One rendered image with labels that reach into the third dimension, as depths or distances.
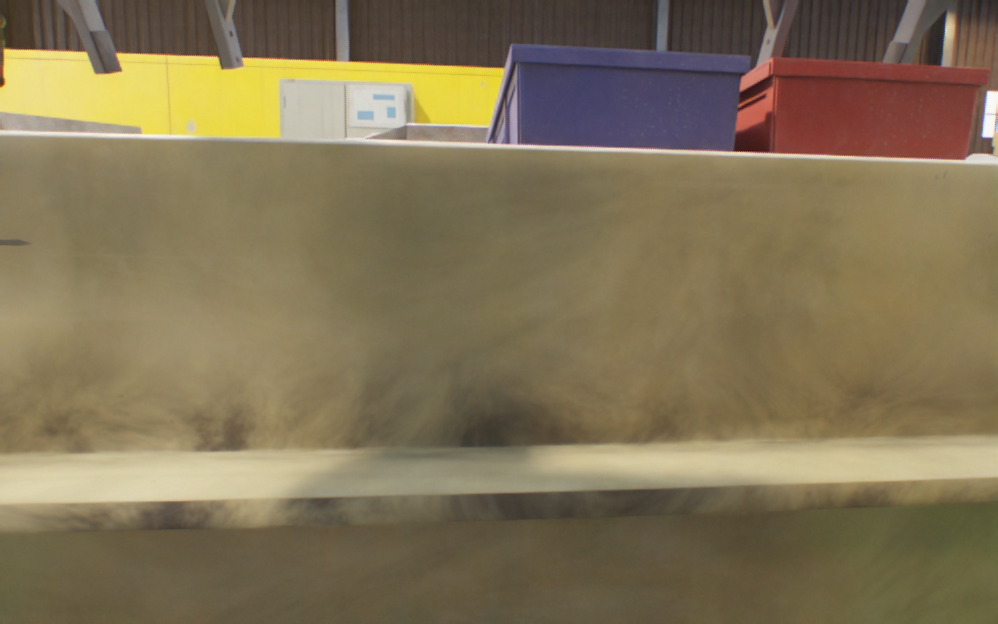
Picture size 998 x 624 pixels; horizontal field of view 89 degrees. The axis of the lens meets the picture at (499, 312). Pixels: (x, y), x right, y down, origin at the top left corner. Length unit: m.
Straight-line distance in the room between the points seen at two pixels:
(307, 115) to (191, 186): 2.75
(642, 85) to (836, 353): 0.27
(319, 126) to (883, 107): 2.85
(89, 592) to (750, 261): 0.58
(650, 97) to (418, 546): 0.40
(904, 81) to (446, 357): 0.44
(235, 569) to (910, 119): 0.66
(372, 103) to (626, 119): 2.73
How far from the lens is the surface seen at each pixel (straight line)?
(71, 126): 1.22
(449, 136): 0.87
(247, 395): 0.44
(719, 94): 0.47
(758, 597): 0.56
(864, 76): 0.54
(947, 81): 0.59
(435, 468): 0.39
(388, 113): 3.09
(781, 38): 0.65
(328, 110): 3.15
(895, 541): 0.60
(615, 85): 0.44
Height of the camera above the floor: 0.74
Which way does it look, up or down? 7 degrees down
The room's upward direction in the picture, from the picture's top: 1 degrees clockwise
